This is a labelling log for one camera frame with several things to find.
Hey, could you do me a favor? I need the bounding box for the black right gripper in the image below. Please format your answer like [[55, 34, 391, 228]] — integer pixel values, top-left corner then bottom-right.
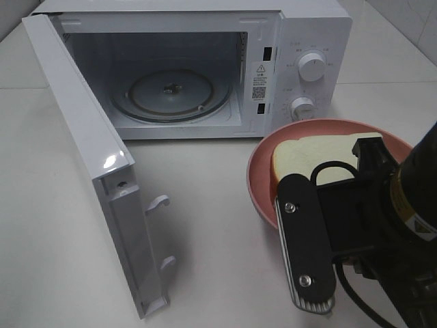
[[315, 137, 420, 270]]

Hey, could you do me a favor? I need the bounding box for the white microwave oven body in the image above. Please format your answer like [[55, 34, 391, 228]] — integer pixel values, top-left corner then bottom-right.
[[29, 1, 352, 140]]

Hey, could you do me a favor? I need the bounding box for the white warning label sticker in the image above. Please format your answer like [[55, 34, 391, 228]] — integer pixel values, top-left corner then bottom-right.
[[251, 61, 272, 102]]

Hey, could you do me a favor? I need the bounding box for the pink round plate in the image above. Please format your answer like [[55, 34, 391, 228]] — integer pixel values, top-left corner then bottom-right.
[[246, 118, 412, 230]]

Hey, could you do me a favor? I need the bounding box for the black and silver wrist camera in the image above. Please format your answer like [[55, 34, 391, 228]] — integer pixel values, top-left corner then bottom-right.
[[274, 174, 337, 315]]

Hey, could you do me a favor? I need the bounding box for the white round knob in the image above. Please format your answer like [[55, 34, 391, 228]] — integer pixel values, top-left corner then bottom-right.
[[291, 97, 316, 121], [298, 52, 326, 82]]

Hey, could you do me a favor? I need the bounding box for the white bread sandwich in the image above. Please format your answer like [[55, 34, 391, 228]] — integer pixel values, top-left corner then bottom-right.
[[270, 133, 382, 199]]

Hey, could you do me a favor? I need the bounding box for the upper white round knob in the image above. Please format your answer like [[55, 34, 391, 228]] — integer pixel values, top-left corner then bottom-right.
[[298, 52, 326, 82]]

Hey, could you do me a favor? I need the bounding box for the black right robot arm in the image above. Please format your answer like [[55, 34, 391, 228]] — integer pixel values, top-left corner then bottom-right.
[[310, 128, 436, 327]]

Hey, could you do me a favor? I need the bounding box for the lower white round knob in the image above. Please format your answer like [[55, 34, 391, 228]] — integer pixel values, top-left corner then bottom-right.
[[291, 97, 316, 121]]

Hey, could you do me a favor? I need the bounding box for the white microwave door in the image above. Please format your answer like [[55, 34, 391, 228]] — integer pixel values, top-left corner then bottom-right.
[[23, 14, 175, 318]]

